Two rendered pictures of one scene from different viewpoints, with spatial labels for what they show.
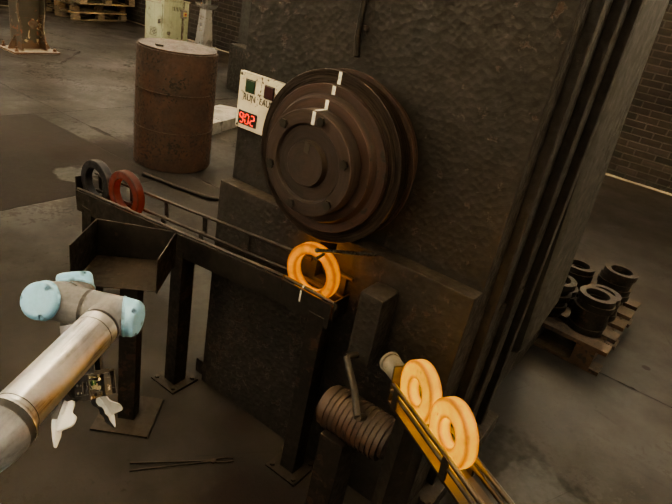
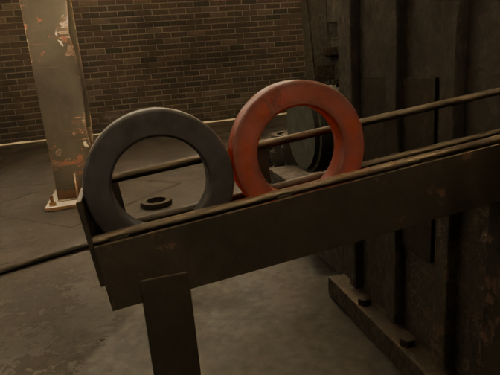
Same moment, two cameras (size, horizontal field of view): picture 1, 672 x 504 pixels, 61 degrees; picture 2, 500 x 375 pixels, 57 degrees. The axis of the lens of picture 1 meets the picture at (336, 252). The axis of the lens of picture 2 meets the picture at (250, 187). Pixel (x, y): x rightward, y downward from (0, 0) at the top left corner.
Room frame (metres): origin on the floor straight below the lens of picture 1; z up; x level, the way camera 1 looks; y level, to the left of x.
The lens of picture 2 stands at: (1.62, 1.31, 0.79)
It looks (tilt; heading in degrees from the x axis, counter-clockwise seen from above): 15 degrees down; 315
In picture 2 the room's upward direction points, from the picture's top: 5 degrees counter-clockwise
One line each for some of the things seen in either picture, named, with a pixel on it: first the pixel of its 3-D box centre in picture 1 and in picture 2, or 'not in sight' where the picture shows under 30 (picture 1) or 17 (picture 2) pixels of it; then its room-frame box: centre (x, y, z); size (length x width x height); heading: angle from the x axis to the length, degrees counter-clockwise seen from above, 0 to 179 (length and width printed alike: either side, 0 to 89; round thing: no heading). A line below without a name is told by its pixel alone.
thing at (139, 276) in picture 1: (124, 332); not in sight; (1.57, 0.65, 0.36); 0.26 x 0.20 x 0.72; 94
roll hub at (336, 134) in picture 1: (310, 163); not in sight; (1.45, 0.11, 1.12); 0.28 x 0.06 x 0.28; 59
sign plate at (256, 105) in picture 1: (269, 108); not in sight; (1.80, 0.30, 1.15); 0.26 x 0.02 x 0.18; 59
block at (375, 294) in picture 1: (372, 325); not in sight; (1.42, -0.15, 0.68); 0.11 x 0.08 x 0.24; 149
